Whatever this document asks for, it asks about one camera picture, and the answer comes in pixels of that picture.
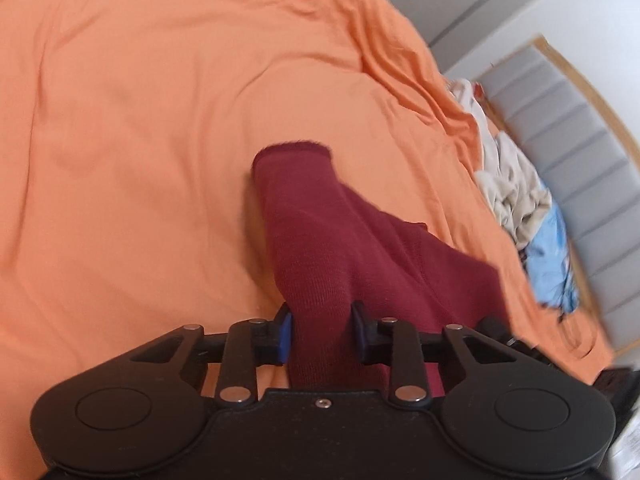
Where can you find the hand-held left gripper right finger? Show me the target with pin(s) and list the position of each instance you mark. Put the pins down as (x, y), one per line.
(358, 329)

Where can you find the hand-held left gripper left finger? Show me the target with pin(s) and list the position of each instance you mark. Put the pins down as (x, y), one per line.
(284, 332)

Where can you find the dark red sweater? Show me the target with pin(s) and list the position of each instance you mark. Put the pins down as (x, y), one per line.
(320, 240)

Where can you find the light blue cloth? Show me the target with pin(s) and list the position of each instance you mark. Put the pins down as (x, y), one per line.
(550, 260)

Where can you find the white crumpled cloth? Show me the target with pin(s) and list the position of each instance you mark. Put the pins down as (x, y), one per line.
(505, 180)

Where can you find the orange blanket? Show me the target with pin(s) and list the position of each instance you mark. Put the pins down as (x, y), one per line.
(150, 135)

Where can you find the grey padded headboard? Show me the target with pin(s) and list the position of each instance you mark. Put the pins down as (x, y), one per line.
(585, 150)

